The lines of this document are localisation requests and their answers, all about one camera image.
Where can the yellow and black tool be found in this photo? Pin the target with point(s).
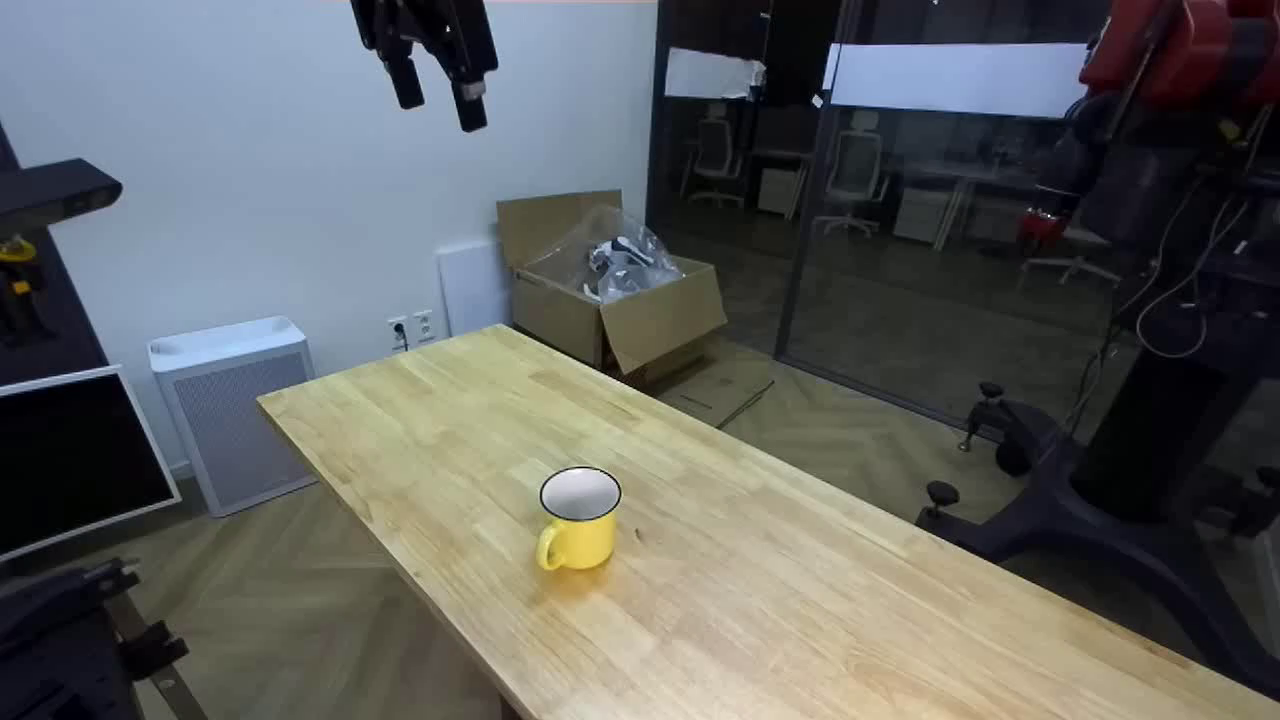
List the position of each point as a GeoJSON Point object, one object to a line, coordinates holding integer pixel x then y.
{"type": "Point", "coordinates": [16, 267]}

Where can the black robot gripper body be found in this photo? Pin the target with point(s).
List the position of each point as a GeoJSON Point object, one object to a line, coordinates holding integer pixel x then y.
{"type": "Point", "coordinates": [446, 27]}

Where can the black monitor with white frame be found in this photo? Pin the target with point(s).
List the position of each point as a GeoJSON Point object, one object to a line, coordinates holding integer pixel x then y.
{"type": "Point", "coordinates": [74, 461]}

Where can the black tripod stand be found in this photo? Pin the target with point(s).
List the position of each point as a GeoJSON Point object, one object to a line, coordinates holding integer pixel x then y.
{"type": "Point", "coordinates": [83, 644]}

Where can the white wall outlet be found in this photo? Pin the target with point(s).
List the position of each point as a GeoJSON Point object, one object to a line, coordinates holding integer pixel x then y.
{"type": "Point", "coordinates": [412, 331]}

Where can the white board leaning on wall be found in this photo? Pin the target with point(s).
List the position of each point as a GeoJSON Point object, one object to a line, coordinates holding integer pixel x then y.
{"type": "Point", "coordinates": [474, 284]}

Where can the open cardboard box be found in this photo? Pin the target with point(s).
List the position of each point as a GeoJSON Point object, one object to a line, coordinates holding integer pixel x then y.
{"type": "Point", "coordinates": [626, 322]}

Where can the red stool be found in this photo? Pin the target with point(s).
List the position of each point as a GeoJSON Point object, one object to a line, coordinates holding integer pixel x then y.
{"type": "Point", "coordinates": [1044, 229]}

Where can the yellow enamel mug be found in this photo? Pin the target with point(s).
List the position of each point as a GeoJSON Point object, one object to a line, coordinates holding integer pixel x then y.
{"type": "Point", "coordinates": [581, 538]}

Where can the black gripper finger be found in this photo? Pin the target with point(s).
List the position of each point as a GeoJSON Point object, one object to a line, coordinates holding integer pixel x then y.
{"type": "Point", "coordinates": [468, 100]}
{"type": "Point", "coordinates": [406, 76]}

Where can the white air purifier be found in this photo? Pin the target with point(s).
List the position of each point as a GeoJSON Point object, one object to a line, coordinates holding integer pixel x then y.
{"type": "Point", "coordinates": [234, 413]}

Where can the red robot arm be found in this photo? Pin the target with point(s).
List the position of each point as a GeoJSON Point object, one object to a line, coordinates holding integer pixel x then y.
{"type": "Point", "coordinates": [1186, 51]}

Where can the white office chair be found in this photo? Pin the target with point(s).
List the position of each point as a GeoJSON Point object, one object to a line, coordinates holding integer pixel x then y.
{"type": "Point", "coordinates": [722, 152]}
{"type": "Point", "coordinates": [855, 174]}

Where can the clear plastic bag bundle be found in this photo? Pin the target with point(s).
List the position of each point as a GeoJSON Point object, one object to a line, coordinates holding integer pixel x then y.
{"type": "Point", "coordinates": [621, 267]}

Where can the flat cardboard sheet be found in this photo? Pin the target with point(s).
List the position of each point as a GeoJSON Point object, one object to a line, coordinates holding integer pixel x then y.
{"type": "Point", "coordinates": [716, 385]}

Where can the frosted white glass strip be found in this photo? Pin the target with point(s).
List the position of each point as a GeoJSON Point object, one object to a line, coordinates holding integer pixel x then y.
{"type": "Point", "coordinates": [712, 74]}
{"type": "Point", "coordinates": [955, 76]}

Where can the black glass partition frame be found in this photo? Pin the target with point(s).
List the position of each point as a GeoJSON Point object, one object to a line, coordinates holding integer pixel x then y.
{"type": "Point", "coordinates": [807, 201]}

